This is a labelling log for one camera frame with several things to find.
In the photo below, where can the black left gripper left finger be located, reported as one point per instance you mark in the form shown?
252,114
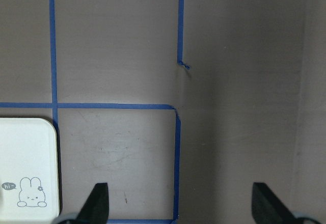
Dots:
96,208

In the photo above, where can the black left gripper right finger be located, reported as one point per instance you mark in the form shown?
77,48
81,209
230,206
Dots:
266,207

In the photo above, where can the cream plastic tray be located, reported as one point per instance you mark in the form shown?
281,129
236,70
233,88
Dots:
29,169

